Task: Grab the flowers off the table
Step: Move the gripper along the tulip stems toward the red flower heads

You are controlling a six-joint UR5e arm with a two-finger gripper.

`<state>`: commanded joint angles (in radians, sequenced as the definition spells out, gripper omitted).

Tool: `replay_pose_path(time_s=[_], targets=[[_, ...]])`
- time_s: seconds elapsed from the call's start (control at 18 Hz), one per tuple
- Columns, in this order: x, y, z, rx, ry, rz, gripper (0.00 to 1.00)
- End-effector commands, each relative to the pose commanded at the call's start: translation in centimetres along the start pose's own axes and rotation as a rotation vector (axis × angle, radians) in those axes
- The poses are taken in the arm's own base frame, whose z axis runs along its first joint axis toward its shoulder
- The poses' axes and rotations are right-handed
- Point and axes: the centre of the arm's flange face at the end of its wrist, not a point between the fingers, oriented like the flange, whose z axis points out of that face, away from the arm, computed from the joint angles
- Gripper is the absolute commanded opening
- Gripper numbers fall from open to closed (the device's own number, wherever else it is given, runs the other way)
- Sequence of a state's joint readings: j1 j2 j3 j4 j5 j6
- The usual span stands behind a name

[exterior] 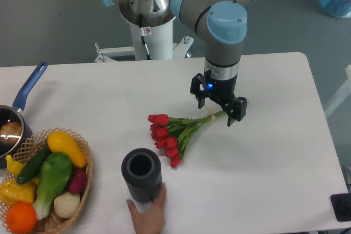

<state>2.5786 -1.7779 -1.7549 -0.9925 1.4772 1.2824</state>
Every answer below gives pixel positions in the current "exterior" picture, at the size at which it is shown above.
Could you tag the woven wicker basket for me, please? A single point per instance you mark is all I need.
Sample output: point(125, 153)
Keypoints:
point(52, 223)

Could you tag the white frame at right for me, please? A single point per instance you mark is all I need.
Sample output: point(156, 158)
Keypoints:
point(339, 96)

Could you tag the white garlic bulb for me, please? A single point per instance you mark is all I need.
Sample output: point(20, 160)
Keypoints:
point(66, 204)

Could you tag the red purple radish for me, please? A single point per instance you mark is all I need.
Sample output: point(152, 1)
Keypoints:
point(78, 181)

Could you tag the dark green cucumber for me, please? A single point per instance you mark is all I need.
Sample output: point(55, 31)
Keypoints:
point(33, 166)

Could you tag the yellow squash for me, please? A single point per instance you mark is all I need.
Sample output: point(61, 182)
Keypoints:
point(59, 141)

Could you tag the black device at edge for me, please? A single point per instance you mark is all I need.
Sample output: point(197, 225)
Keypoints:
point(341, 206)

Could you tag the blue handled saucepan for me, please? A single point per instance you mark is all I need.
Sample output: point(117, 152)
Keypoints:
point(13, 113)

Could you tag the yellow bell pepper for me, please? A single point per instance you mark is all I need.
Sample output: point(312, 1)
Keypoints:
point(12, 192)

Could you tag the brown bread roll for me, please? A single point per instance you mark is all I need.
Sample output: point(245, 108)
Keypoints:
point(10, 133)

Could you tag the bare human hand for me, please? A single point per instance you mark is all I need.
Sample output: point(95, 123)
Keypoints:
point(152, 220)

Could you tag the dark grey ribbed vase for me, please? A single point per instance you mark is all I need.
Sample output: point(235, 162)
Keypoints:
point(141, 170)

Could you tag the orange fruit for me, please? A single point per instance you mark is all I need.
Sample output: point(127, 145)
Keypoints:
point(21, 218)

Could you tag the yellow banana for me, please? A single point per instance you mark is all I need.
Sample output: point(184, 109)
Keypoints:
point(15, 167)

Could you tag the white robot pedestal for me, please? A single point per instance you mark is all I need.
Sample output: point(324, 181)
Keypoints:
point(149, 43)

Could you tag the red tulip bouquet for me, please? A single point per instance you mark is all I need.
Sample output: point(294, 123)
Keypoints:
point(172, 135)

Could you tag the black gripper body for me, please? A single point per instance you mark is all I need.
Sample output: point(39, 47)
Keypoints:
point(221, 92)

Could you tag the green bok choy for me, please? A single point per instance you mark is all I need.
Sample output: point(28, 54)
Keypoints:
point(54, 175)

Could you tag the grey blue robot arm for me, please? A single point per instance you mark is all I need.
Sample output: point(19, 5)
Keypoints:
point(221, 24)

